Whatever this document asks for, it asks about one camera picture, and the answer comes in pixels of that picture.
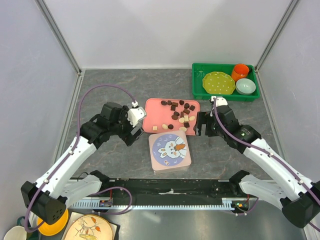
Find decorated bird plate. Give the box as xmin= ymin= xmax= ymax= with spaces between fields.
xmin=64 ymin=214 xmax=114 ymax=240

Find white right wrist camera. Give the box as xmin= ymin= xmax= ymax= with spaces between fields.
xmin=209 ymin=96 xmax=228 ymax=107

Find green plastic bin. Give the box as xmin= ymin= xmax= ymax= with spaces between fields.
xmin=191 ymin=63 xmax=260 ymax=102

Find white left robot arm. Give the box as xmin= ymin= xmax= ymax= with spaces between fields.
xmin=20 ymin=102 xmax=147 ymax=225

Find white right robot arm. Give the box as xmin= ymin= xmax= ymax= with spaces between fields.
xmin=194 ymin=104 xmax=320 ymax=229

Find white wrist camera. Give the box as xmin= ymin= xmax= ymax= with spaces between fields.
xmin=209 ymin=96 xmax=228 ymax=107
xmin=127 ymin=101 xmax=147 ymax=127

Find yellow-green dotted plate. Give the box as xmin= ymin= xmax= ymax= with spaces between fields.
xmin=202 ymin=71 xmax=236 ymax=95

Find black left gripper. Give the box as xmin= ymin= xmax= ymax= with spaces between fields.
xmin=109 ymin=106 xmax=144 ymax=146

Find dark striped square chocolate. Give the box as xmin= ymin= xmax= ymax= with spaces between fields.
xmin=183 ymin=122 xmax=190 ymax=128

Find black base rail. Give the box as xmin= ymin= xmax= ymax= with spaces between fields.
xmin=81 ymin=177 xmax=258 ymax=208

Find pink chocolate tray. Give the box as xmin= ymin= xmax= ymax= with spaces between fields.
xmin=142 ymin=98 xmax=201 ymax=136

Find silver tin lid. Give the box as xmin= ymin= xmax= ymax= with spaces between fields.
xmin=148 ymin=130 xmax=192 ymax=174

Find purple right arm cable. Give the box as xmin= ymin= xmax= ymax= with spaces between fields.
xmin=209 ymin=96 xmax=320 ymax=231

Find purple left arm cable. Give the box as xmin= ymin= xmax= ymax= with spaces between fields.
xmin=24 ymin=84 xmax=138 ymax=233

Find white mug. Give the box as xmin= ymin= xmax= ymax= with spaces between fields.
xmin=3 ymin=225 xmax=27 ymax=240

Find yellow bowl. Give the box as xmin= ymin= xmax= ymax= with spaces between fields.
xmin=38 ymin=209 xmax=69 ymax=237

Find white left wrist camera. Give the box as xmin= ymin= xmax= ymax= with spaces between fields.
xmin=127 ymin=101 xmax=147 ymax=127

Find pale green bowl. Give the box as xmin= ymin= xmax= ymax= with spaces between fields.
xmin=235 ymin=78 xmax=257 ymax=95

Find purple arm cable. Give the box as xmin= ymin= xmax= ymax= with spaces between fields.
xmin=24 ymin=84 xmax=138 ymax=233
xmin=209 ymin=96 xmax=320 ymax=231

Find dark green mug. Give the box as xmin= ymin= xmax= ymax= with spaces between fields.
xmin=17 ymin=216 xmax=39 ymax=240

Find orange cup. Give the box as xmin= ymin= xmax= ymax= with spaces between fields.
xmin=231 ymin=63 xmax=250 ymax=82

